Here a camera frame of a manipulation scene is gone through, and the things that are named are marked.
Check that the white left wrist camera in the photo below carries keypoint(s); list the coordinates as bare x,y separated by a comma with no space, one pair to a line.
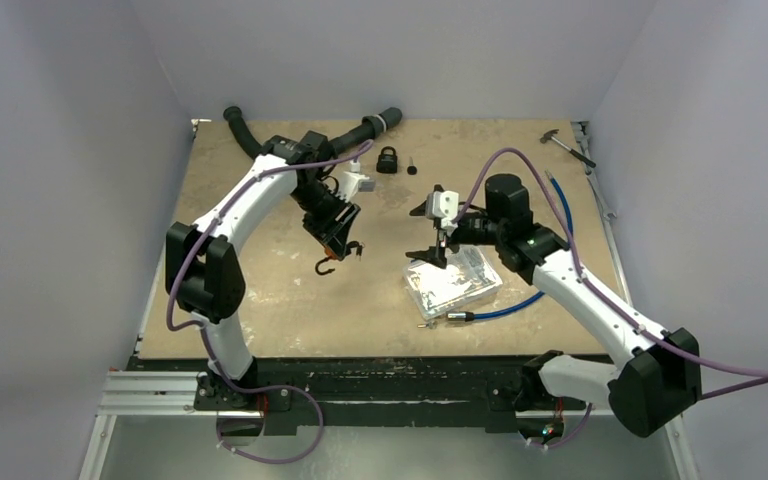
353,181

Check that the orange padlock with keys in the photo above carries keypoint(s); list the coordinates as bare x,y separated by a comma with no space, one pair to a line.
352,248

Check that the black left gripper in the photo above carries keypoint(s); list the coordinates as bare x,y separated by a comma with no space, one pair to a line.
326,234

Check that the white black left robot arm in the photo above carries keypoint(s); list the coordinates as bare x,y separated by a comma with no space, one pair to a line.
204,280

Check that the clear plastic parts box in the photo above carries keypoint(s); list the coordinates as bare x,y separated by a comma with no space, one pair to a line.
468,277

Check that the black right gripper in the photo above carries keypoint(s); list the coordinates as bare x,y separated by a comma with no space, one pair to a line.
442,231

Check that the black padlock key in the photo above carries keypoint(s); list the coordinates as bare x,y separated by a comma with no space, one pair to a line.
411,168

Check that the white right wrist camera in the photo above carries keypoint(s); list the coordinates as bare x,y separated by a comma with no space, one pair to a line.
443,207

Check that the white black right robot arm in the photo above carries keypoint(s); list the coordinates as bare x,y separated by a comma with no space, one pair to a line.
589,298

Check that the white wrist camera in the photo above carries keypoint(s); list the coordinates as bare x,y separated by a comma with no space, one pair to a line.
443,207
353,181

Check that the black padlock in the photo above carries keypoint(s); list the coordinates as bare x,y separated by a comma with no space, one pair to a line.
387,161

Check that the small hammer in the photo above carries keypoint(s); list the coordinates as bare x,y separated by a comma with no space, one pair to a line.
551,136

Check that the black aluminium base frame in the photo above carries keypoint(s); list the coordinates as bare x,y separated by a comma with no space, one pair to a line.
490,392

